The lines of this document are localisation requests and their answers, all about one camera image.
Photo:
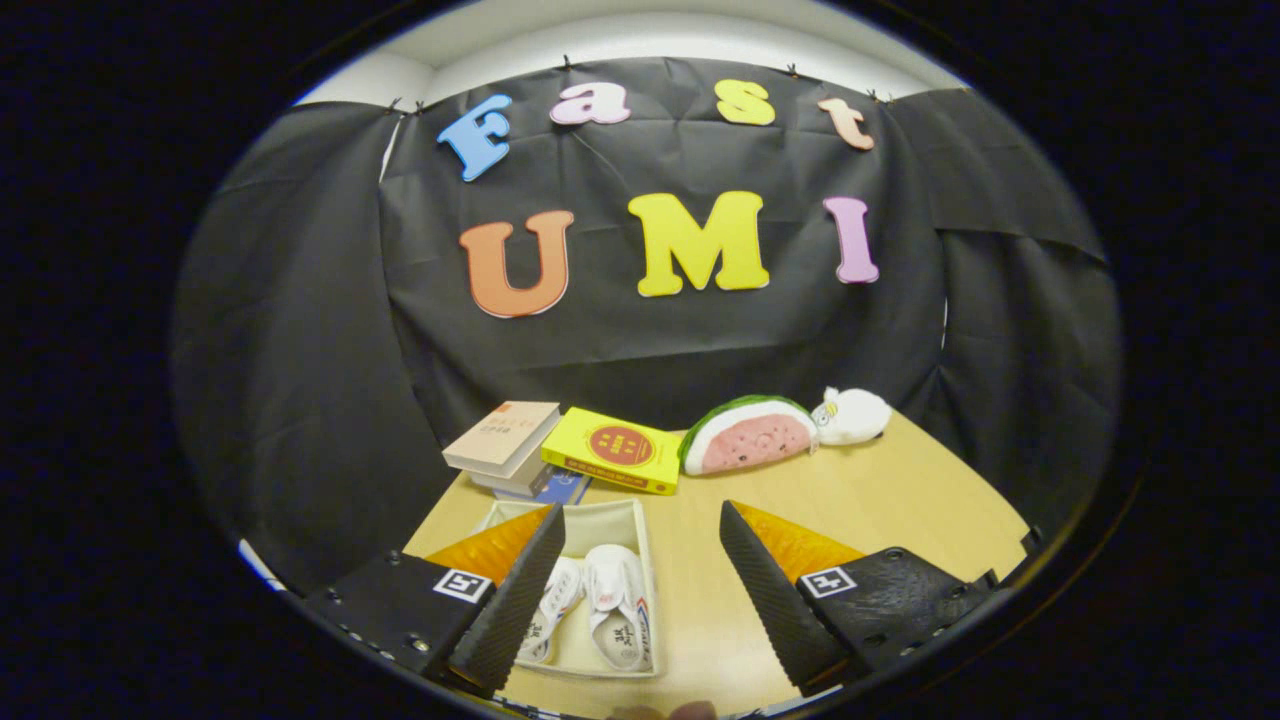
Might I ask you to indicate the grey book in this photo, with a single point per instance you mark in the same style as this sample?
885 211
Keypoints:
520 482

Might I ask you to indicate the white plush toy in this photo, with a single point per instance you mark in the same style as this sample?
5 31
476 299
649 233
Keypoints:
855 418

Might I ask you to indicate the watermelon slice plush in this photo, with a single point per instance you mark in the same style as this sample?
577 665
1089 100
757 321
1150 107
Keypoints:
750 440

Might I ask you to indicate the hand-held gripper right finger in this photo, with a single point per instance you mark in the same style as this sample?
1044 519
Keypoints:
775 600

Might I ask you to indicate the black backdrop cloth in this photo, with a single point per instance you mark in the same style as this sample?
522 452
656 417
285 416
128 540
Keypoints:
700 340

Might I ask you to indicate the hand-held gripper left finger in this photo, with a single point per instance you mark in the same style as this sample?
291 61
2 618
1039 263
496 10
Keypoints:
520 600

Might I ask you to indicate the yellow book with red circle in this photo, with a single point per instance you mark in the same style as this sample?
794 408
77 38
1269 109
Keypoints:
615 450

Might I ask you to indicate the white shoe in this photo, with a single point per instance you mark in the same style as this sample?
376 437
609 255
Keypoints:
615 600
558 600

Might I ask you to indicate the beige fabric storage box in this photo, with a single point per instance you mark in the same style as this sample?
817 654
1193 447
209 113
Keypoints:
610 520

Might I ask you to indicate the blue book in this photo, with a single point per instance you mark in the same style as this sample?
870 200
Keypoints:
565 490

